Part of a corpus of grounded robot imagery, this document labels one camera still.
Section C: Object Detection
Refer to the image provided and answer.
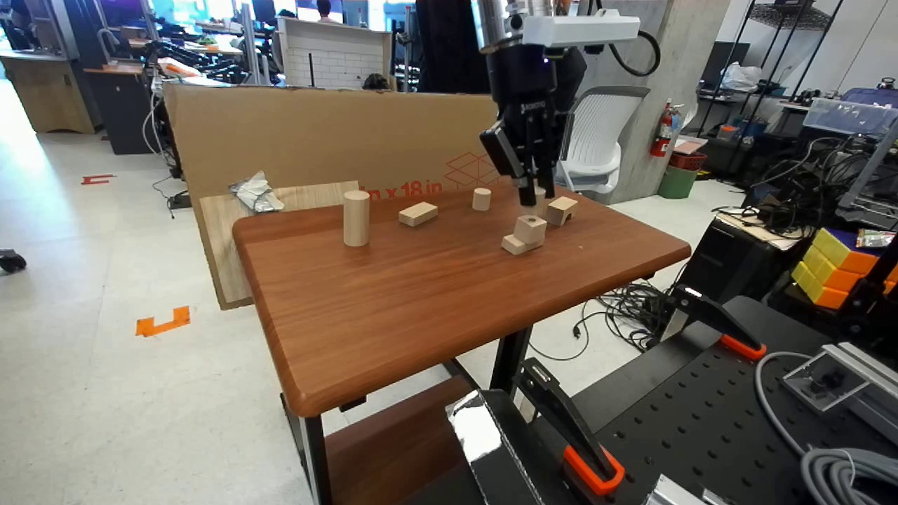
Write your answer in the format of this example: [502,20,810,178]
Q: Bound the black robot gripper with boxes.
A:
[481,45,571,208]

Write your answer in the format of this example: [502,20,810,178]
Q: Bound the robot arm with white link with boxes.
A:
[468,0,639,53]

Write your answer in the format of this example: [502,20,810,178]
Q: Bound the small wooden cylinder block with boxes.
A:
[471,188,491,210]

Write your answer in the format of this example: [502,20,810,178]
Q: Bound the wooden block behind pile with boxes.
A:
[547,195,579,223]

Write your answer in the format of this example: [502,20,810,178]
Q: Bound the wooden arch block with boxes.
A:
[398,201,437,227]

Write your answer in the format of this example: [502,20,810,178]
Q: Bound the tall wooden cylinder block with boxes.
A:
[342,191,371,247]

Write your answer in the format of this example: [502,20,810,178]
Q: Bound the large cardboard sheet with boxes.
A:
[165,84,500,307]

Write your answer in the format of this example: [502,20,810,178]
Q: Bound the crumpled white paper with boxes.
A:
[231,170,284,212]

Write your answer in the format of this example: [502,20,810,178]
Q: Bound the black perforated workbench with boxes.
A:
[411,295,898,505]

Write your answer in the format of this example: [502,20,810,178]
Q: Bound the orange-handled black clamp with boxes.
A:
[670,282,767,362]

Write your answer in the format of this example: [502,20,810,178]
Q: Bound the grey cable bundle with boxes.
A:
[752,348,898,505]

